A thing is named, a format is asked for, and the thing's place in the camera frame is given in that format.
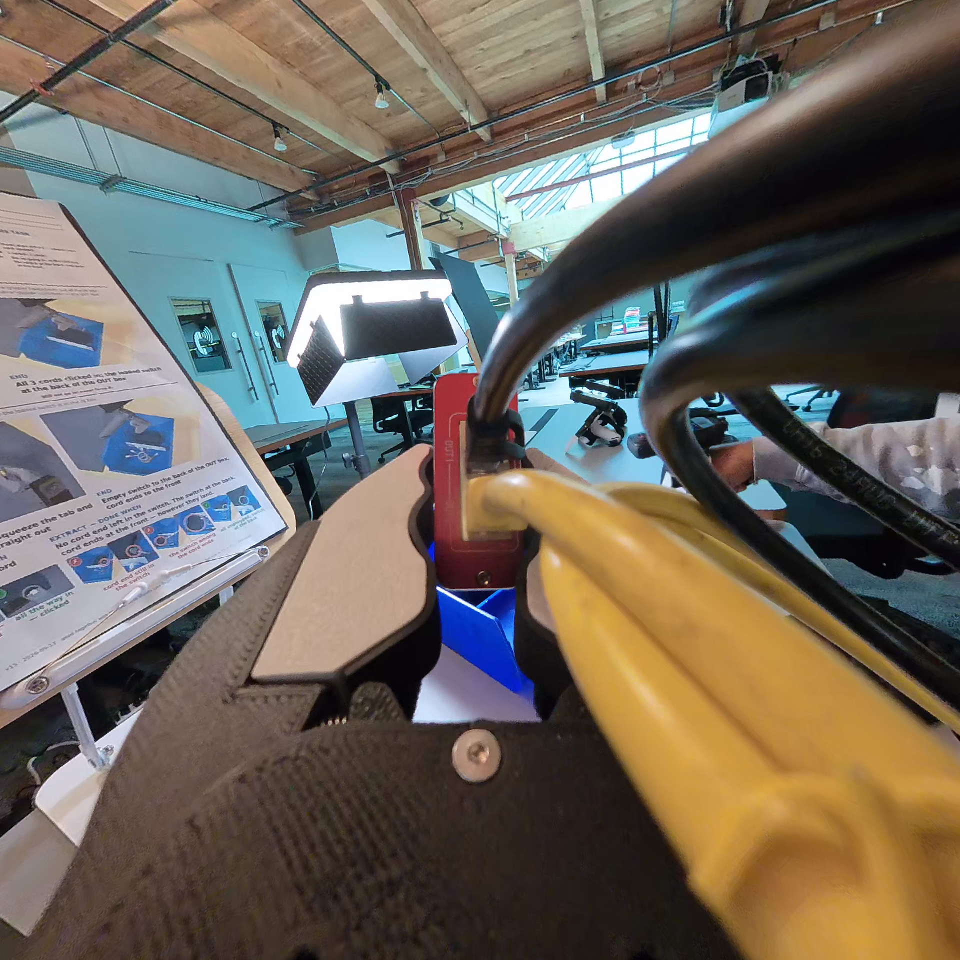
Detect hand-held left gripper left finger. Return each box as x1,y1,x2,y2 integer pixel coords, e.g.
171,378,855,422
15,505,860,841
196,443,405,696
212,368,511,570
249,444,444,704

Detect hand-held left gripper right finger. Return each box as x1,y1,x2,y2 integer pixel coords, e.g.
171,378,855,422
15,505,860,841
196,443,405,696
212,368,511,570
516,448,595,704

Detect blue plastic bin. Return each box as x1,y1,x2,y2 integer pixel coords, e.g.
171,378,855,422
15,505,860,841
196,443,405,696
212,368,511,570
427,540,538,695

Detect red metal ethernet adapter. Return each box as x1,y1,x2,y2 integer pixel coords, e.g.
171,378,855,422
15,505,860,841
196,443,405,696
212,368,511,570
432,372,523,590

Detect yellow ethernet cable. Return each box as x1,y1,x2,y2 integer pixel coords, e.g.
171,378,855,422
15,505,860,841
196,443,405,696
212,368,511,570
461,471,960,960

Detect black ethernet cable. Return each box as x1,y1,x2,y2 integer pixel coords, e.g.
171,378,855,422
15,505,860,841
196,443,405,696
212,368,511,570
468,15,960,706

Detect person's right forearm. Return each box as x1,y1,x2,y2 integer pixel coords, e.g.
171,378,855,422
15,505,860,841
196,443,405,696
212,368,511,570
750,414,960,498

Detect person's right hand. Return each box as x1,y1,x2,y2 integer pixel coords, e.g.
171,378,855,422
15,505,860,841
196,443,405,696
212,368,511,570
708,438,759,490

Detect white wood-edged table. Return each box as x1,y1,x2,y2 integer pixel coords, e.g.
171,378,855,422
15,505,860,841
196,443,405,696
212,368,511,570
517,397,789,520

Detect grey light stand pole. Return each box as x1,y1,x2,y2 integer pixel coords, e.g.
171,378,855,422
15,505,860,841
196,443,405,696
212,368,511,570
342,401,373,481

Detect dark wooden display board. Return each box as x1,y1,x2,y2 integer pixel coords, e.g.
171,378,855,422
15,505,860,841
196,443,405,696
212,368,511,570
429,253,501,373

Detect wooden office desk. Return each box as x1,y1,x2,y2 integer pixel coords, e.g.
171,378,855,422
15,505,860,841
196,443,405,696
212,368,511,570
243,418,351,520

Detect black office chair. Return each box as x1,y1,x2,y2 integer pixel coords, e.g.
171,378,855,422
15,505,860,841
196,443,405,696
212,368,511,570
370,393,438,463
780,487,948,580

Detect softbox studio light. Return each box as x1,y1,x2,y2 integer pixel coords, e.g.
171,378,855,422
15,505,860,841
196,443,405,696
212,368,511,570
285,270,471,408

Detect white double door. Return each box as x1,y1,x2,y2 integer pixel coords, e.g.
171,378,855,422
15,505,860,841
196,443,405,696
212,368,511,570
227,262,303,430

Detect wooden instruction board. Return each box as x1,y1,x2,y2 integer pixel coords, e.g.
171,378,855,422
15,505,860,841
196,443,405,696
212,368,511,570
0,191,298,730

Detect white ceiling projector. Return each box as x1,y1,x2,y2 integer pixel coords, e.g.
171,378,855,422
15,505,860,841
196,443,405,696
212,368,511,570
707,58,779,141

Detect white board stand base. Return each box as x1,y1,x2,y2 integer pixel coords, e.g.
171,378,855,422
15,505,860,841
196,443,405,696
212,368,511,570
0,682,145,939

